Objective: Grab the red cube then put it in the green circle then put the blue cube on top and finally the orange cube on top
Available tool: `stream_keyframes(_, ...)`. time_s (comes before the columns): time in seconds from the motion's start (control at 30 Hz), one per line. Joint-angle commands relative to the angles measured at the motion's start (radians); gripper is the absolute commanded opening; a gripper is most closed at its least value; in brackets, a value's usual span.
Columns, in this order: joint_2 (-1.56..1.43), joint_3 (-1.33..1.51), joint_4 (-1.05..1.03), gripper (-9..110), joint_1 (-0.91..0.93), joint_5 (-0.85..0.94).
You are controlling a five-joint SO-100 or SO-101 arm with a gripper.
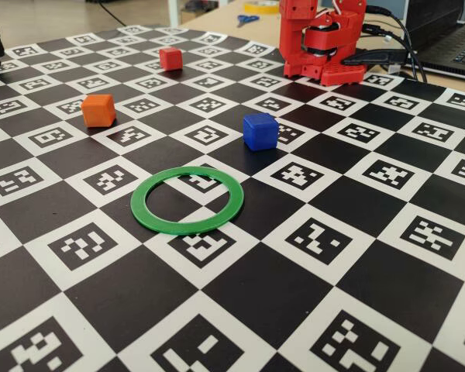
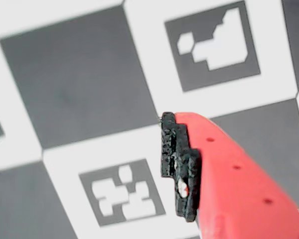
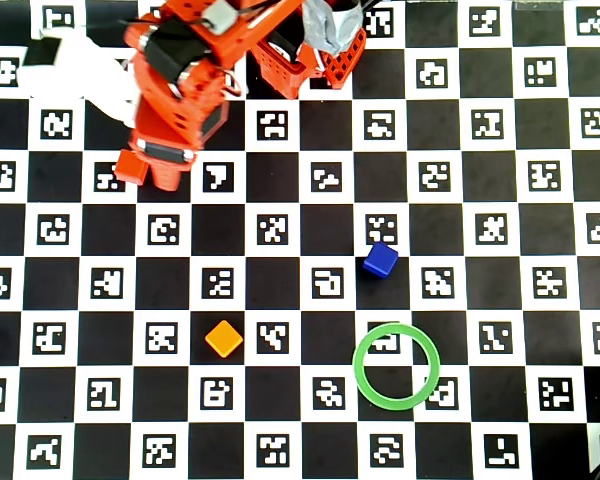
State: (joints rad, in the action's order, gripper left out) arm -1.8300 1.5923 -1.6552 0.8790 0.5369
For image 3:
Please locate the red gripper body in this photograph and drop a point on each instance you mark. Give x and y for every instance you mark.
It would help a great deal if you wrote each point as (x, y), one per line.
(164, 150)

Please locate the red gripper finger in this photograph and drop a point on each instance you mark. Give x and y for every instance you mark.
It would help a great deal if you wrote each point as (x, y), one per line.
(167, 175)

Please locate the red cube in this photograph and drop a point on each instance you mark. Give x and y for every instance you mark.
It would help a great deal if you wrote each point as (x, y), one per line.
(130, 169)

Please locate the orange cube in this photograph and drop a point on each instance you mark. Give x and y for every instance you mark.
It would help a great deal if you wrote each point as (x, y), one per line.
(224, 339)

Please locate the blue cube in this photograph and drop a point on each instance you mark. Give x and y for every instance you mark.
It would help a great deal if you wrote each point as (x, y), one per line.
(380, 260)

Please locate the small grey square block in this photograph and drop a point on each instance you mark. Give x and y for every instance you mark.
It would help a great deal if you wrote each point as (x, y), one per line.
(220, 17)

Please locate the black white marker checkerboard mat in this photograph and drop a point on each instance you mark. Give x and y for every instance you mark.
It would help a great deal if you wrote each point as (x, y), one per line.
(55, 295)

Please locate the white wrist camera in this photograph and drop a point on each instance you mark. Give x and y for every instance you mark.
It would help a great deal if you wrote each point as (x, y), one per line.
(80, 75)

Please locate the grey duct tape patch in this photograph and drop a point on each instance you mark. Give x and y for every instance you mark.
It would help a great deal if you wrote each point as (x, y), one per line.
(325, 25)

